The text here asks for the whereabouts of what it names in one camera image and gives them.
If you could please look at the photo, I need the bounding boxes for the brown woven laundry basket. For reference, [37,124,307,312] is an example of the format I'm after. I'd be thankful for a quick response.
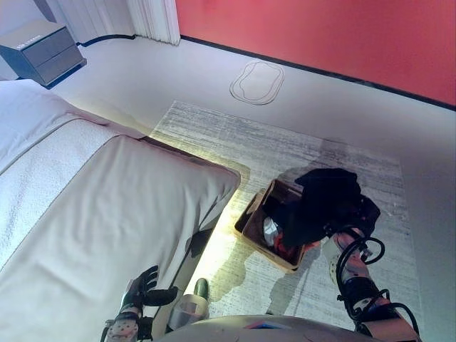
[234,178,311,274]

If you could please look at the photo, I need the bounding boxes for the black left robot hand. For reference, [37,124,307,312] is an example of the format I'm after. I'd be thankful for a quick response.
[123,265,179,314]

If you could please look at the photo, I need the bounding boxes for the black garment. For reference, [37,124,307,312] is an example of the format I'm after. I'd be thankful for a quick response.
[272,167,381,250]

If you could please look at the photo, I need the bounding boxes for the grey robot torso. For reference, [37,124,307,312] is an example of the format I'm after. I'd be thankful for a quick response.
[152,315,373,342]

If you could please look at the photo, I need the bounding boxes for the brown two-drawer nightstand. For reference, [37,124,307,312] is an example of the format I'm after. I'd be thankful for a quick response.
[0,19,88,90]

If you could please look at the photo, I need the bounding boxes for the white textured bed runner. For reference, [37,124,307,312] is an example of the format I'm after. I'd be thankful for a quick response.
[0,119,124,271]

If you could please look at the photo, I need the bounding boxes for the white garment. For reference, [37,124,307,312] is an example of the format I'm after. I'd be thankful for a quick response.
[262,217,284,247]

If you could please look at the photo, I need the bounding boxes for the dark baseboard strip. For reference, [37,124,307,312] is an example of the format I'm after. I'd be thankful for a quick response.
[74,33,456,111]

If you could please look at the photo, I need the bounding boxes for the white duvet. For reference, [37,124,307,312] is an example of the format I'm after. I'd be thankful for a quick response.
[0,78,108,175]

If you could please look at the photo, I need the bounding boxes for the red garment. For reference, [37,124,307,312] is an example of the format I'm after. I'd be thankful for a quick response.
[274,233,321,258]

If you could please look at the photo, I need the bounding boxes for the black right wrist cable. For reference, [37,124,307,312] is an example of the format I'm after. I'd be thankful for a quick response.
[334,237,420,339]

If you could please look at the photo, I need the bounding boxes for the white pleated curtain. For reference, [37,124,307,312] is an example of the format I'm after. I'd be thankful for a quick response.
[46,0,182,46]

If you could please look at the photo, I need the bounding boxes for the grey streaked floor rug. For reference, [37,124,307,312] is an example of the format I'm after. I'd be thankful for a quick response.
[149,100,423,342]

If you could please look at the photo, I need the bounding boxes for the white oval floor mat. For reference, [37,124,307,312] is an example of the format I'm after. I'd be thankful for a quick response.
[229,60,285,106]

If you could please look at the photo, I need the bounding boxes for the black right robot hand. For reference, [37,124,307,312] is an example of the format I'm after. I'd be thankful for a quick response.
[326,195,381,234]

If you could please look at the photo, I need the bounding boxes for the silver left robot leg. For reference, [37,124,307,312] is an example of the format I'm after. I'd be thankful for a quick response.
[167,277,211,331]

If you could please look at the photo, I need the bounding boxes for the beige bedspread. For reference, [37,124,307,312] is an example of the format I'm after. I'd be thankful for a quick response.
[0,135,242,342]

